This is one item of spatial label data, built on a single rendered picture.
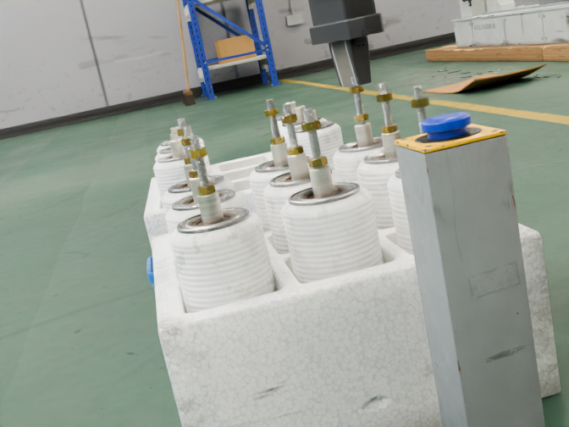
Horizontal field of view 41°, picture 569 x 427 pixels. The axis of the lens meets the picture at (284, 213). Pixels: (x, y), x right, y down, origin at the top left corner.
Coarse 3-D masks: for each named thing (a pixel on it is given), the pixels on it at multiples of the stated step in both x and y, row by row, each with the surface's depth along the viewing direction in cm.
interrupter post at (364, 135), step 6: (360, 126) 102; (366, 126) 102; (360, 132) 102; (366, 132) 102; (372, 132) 103; (360, 138) 102; (366, 138) 102; (372, 138) 102; (360, 144) 103; (366, 144) 102; (372, 144) 102
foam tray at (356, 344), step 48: (384, 240) 84; (528, 240) 76; (288, 288) 75; (336, 288) 73; (384, 288) 74; (528, 288) 77; (192, 336) 71; (240, 336) 72; (288, 336) 73; (336, 336) 74; (384, 336) 75; (192, 384) 72; (240, 384) 73; (288, 384) 74; (336, 384) 75; (384, 384) 76; (432, 384) 77
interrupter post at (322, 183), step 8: (312, 168) 78; (320, 168) 78; (328, 168) 78; (312, 176) 78; (320, 176) 77; (328, 176) 78; (312, 184) 78; (320, 184) 78; (328, 184) 78; (320, 192) 78; (328, 192) 78
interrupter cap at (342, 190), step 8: (336, 184) 82; (344, 184) 81; (352, 184) 80; (296, 192) 81; (304, 192) 81; (312, 192) 80; (336, 192) 79; (344, 192) 77; (352, 192) 76; (296, 200) 78; (304, 200) 77; (312, 200) 76; (320, 200) 75; (328, 200) 75; (336, 200) 75
